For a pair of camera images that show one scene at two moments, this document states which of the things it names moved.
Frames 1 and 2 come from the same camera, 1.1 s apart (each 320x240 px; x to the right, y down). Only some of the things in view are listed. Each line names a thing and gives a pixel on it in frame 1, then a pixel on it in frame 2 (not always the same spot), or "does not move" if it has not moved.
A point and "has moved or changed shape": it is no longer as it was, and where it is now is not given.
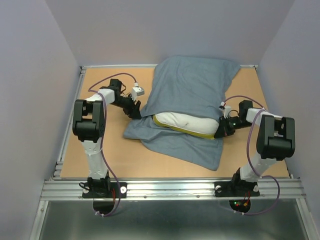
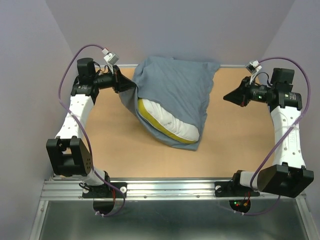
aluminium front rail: x=71 y=190 does not move
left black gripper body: x=125 y=103 to x=109 y=80
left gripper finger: x=135 y=112 to x=125 y=83
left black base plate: x=123 y=186 does not move
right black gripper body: x=230 y=124 to x=255 y=93
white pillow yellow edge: x=188 y=124 to x=179 y=130
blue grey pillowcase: x=187 y=85 has moved or changed shape
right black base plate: x=236 y=189 does not move
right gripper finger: x=220 y=133 to x=237 y=96
